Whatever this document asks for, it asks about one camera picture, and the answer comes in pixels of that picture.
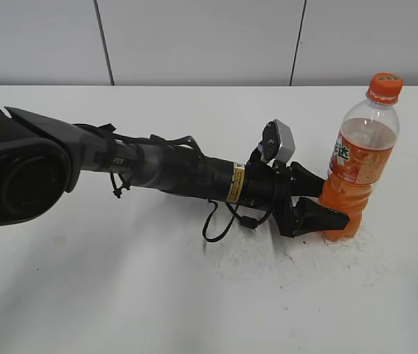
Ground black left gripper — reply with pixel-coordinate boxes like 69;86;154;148
245;161;349;237

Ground orange bottle cap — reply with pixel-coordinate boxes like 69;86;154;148
366;72;404;105

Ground orange soda plastic bottle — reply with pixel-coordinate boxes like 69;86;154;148
319;98;400;241

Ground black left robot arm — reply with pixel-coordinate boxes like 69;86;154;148
0;107;349;237

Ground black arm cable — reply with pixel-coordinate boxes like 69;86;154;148
201;198;279;243

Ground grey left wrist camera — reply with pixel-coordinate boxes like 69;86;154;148
258;119;296;164

